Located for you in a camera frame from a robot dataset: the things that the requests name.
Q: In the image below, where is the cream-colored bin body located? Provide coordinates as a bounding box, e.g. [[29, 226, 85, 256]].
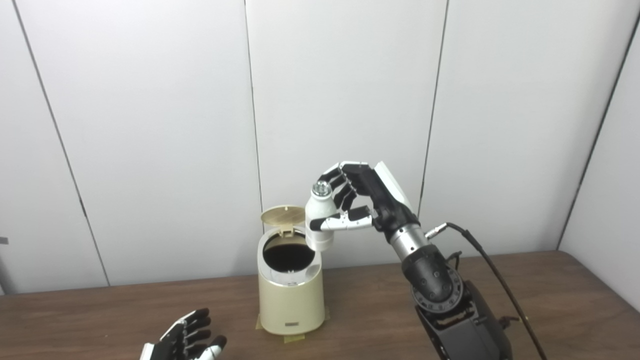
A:
[[257, 227, 325, 336]]

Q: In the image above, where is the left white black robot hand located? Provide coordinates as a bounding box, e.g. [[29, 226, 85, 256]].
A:
[[140, 308, 227, 360]]

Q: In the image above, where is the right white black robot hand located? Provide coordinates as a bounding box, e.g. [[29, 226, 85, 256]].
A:
[[310, 161, 421, 240]]

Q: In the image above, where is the cream round bin lid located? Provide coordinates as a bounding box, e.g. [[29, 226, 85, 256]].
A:
[[260, 205, 307, 236]]

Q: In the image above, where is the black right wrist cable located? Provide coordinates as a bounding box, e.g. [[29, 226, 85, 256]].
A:
[[425, 222, 548, 360]]

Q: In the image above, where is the small white plastic bottle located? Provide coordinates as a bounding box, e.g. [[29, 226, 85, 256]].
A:
[[305, 181, 337, 252]]

